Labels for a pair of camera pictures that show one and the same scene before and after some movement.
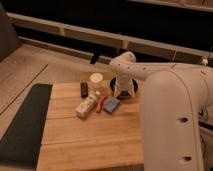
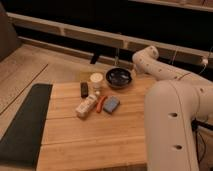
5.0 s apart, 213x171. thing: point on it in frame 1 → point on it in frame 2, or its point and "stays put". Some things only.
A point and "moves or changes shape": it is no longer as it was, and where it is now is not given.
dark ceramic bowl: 124,95 moves or changes shape
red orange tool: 102,99 stays put
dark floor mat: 20,145 stays put
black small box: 84,89 stays put
